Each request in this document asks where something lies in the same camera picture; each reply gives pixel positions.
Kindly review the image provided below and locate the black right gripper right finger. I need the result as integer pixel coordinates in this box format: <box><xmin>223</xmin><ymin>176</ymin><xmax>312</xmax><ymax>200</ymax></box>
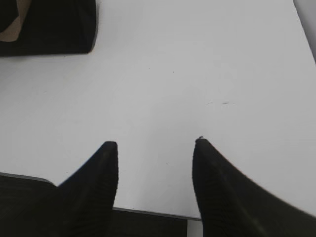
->
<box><xmin>192</xmin><ymin>137</ymin><xmax>316</xmax><ymax>237</ymax></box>

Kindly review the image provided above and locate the black tote bag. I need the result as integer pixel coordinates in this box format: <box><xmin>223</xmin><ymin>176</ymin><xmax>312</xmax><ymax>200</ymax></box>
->
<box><xmin>0</xmin><ymin>0</ymin><xmax>97</xmax><ymax>57</ymax></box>

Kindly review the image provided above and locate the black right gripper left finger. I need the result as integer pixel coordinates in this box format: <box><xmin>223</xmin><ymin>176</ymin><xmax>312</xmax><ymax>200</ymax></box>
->
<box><xmin>58</xmin><ymin>141</ymin><xmax>119</xmax><ymax>237</ymax></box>

